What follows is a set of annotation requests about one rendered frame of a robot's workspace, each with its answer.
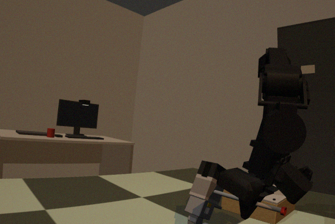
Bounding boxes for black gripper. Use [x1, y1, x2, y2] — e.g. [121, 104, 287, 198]
[217, 135, 290, 220]

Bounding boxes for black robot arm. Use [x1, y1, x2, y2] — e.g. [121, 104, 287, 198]
[258, 48, 313, 205]

